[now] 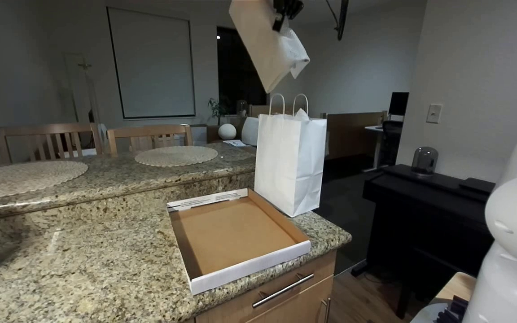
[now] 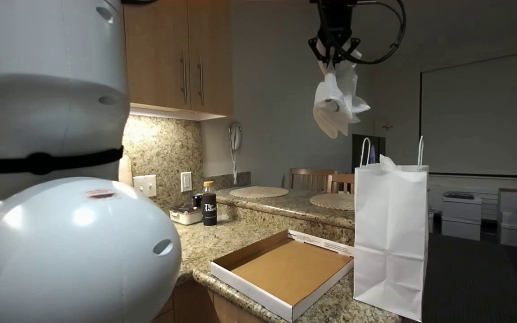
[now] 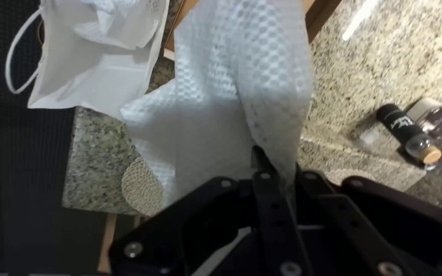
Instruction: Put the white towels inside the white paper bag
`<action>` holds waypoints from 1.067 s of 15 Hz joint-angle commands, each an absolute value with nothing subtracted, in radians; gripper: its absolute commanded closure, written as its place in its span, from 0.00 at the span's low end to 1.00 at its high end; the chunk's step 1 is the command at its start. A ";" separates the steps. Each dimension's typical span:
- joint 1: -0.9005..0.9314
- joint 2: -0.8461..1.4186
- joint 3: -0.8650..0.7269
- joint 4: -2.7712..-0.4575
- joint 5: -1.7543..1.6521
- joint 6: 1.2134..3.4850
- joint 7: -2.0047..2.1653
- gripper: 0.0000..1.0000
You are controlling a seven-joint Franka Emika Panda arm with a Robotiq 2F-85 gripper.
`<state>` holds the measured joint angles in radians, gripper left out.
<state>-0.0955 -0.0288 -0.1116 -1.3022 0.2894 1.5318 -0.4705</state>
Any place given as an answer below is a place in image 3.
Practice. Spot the dark textured floor mat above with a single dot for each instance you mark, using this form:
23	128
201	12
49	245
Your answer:
15	178

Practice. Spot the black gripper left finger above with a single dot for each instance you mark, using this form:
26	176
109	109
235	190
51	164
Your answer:
206	230

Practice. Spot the white mesh towel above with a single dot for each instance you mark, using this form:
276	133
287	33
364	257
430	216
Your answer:
118	24
221	101

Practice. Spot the small flat plastic container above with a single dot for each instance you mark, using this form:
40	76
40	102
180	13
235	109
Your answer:
440	122

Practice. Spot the black bottle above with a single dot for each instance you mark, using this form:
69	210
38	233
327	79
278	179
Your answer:
397	122

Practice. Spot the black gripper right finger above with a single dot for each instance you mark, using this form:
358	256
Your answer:
374	230

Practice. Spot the round woven placemat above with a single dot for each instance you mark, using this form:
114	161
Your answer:
138	188

